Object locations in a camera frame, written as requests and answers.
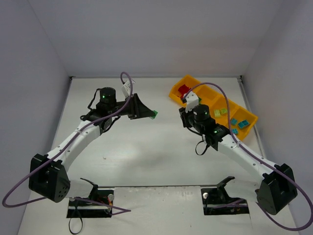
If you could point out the green and lime lego stack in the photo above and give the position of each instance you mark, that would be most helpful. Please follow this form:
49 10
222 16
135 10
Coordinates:
154 115

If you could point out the red square lego block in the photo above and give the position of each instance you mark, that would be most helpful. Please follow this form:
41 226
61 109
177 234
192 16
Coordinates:
183 89

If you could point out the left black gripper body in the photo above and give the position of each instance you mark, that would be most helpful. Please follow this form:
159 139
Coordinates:
133 106

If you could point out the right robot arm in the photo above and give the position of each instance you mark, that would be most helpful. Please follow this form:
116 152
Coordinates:
270 185

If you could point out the teal blue lego brick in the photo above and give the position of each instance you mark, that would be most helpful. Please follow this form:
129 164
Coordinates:
233 121

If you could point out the yellow divided sorting tray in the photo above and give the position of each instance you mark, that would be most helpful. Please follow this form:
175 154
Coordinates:
216 101

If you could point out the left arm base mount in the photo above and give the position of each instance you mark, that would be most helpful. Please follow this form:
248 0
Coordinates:
82 209

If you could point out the light green lego brick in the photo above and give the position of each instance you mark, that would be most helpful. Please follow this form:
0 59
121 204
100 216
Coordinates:
217 113

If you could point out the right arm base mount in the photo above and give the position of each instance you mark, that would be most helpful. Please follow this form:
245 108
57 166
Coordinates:
216 201

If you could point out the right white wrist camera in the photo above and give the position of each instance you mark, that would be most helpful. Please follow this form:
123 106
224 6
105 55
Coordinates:
191 100

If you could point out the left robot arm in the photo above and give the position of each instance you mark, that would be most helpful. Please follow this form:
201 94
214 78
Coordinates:
49 172

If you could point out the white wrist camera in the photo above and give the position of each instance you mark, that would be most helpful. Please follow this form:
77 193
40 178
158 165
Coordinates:
191 100
126 88

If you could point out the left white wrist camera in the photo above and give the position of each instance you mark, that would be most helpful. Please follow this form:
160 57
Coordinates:
126 88

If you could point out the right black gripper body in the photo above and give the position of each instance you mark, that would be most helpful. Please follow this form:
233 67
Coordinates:
183 117

